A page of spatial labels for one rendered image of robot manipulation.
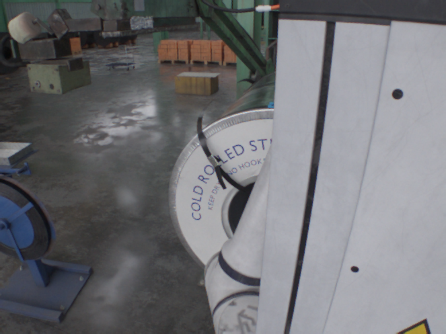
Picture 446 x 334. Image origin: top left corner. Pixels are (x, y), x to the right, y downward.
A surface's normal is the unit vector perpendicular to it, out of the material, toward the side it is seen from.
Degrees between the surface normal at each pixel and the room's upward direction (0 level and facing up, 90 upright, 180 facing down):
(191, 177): 90
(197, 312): 0
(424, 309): 90
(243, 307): 3
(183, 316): 0
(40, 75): 89
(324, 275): 90
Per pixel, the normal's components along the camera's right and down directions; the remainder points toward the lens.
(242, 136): -0.29, 0.42
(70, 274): 0.00, -0.90
